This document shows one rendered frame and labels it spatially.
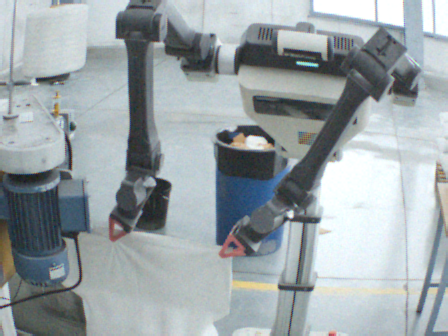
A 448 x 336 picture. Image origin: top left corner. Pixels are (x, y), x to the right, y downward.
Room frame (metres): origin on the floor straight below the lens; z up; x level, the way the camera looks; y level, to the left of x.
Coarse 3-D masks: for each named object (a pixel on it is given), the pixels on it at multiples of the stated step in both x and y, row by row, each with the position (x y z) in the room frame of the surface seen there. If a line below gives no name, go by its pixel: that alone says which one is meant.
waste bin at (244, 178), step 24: (216, 144) 3.67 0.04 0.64; (216, 168) 3.75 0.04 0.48; (240, 168) 3.59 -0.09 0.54; (264, 168) 3.58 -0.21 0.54; (288, 168) 3.71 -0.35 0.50; (216, 192) 3.75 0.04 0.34; (240, 192) 3.60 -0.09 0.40; (264, 192) 3.59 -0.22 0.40; (216, 216) 3.75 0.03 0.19; (240, 216) 3.60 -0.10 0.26; (216, 240) 3.76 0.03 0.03; (264, 240) 3.62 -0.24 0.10
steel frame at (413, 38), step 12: (60, 0) 9.97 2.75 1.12; (72, 0) 9.91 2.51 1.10; (408, 0) 8.66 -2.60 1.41; (420, 0) 8.62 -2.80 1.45; (408, 12) 8.67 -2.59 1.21; (420, 12) 8.63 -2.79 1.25; (408, 24) 8.67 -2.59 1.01; (420, 24) 8.63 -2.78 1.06; (408, 36) 8.68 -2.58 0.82; (420, 36) 8.63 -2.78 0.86; (408, 48) 8.67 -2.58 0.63; (420, 48) 8.63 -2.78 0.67; (420, 60) 8.63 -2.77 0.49; (420, 84) 8.63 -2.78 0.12
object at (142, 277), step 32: (96, 256) 1.56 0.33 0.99; (128, 256) 1.55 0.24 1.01; (160, 256) 1.52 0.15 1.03; (192, 256) 1.51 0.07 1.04; (96, 288) 1.57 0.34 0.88; (128, 288) 1.55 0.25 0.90; (160, 288) 1.52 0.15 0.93; (192, 288) 1.51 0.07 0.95; (224, 288) 1.49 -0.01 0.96; (96, 320) 1.51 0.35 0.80; (128, 320) 1.50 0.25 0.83; (160, 320) 1.49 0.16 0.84; (192, 320) 1.49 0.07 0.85
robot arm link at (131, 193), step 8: (160, 152) 1.54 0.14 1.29; (160, 160) 1.52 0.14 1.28; (128, 168) 1.54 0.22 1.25; (136, 168) 1.54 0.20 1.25; (160, 168) 1.53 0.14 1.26; (128, 176) 1.48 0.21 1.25; (136, 176) 1.49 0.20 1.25; (144, 176) 1.50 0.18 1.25; (152, 176) 1.52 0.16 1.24; (120, 184) 1.45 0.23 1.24; (128, 184) 1.45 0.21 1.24; (136, 184) 1.46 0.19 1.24; (120, 192) 1.45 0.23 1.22; (128, 192) 1.45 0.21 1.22; (136, 192) 1.45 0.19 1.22; (144, 192) 1.49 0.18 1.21; (120, 200) 1.45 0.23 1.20; (128, 200) 1.45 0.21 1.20; (136, 200) 1.44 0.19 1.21; (128, 208) 1.45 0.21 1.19
